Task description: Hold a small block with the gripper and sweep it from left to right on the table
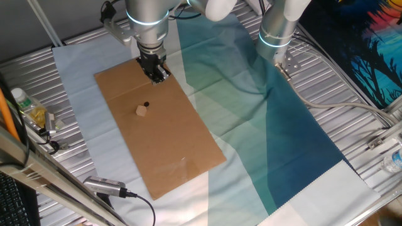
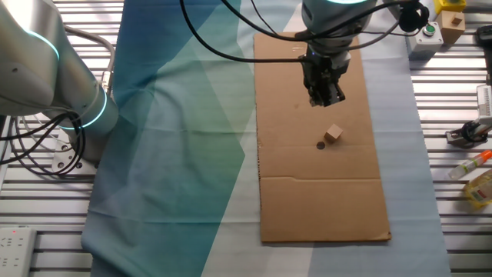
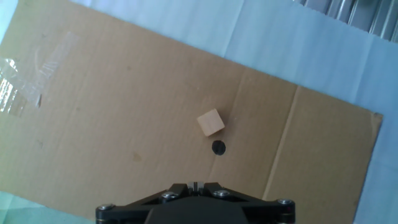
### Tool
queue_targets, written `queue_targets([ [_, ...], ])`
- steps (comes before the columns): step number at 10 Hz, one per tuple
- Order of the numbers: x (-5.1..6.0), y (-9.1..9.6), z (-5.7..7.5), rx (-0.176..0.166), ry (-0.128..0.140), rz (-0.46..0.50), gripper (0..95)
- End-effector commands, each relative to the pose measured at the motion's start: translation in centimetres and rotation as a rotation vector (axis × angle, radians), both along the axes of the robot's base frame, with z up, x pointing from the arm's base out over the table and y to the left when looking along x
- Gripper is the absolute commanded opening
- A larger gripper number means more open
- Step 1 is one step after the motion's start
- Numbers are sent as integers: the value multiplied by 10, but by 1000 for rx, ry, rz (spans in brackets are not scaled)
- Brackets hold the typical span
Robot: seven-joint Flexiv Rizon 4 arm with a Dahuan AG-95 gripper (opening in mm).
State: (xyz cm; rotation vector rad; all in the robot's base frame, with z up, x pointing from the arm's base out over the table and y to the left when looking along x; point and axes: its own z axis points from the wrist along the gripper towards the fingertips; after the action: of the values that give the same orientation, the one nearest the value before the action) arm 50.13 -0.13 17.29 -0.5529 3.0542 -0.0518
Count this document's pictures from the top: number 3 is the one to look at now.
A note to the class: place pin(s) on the small wooden block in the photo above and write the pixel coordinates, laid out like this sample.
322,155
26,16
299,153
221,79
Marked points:
211,122

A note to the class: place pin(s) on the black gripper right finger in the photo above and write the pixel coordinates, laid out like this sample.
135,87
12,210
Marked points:
270,214

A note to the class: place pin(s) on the brown cardboard sheet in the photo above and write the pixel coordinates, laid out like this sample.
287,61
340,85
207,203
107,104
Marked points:
124,124

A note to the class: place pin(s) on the black round dot mark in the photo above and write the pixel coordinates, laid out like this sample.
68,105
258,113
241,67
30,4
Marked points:
219,147

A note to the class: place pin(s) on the clear tape patch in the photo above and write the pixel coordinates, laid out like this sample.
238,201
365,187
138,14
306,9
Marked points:
18,87

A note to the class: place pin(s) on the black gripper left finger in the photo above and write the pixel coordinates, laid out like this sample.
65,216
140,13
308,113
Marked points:
124,214

